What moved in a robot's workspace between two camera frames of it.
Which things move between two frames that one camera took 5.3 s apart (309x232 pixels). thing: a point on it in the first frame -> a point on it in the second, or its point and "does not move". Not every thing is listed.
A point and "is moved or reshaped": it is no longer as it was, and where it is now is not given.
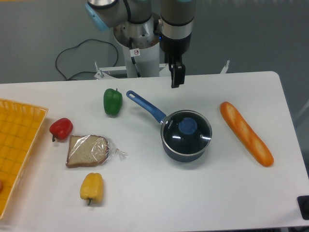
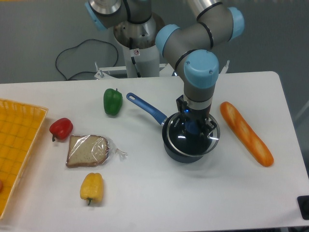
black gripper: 173,49 -> 193,117
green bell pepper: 113,99 does not move
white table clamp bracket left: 101,75 does not move
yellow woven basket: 20,125 does not move
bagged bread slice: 91,151 does not move
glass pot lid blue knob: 186,132 is moved or reshaped
